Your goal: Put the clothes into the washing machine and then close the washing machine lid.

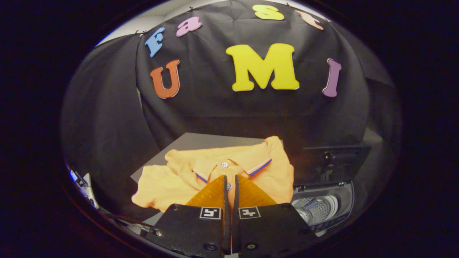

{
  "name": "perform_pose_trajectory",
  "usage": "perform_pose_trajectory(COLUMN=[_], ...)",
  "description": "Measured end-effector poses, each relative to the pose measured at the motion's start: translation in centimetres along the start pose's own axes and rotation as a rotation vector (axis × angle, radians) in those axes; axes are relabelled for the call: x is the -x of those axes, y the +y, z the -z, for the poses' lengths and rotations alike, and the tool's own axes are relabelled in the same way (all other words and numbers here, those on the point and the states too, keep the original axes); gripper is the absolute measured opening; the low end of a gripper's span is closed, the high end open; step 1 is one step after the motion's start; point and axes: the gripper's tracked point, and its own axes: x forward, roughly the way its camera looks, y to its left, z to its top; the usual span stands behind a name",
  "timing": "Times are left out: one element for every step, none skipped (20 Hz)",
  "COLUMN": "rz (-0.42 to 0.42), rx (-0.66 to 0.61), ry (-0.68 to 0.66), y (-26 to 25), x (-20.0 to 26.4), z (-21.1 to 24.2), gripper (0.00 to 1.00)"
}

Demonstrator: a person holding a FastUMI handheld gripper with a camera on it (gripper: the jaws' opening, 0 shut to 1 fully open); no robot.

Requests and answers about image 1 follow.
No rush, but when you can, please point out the dark washing machine lid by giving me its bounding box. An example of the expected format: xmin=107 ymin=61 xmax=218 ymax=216
xmin=294 ymin=143 xmax=372 ymax=187

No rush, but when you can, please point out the thick black cable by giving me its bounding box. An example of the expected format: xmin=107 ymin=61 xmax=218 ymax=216
xmin=97 ymin=211 xmax=155 ymax=228

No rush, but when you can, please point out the grey washing machine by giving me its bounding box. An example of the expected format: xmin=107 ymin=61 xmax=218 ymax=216
xmin=290 ymin=181 xmax=355 ymax=233

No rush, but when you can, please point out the white cabinet with dark top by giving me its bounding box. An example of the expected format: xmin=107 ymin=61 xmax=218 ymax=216
xmin=122 ymin=133 xmax=284 ymax=235

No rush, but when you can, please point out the black backdrop cloth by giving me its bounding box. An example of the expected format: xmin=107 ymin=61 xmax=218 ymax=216
xmin=61 ymin=0 xmax=402 ymax=223

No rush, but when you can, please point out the orange polo shirt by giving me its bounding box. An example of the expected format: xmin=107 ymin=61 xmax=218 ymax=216
xmin=131 ymin=136 xmax=294 ymax=212

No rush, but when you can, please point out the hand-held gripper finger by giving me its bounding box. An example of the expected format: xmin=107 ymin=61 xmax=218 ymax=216
xmin=231 ymin=175 xmax=320 ymax=255
xmin=145 ymin=175 xmax=232 ymax=255

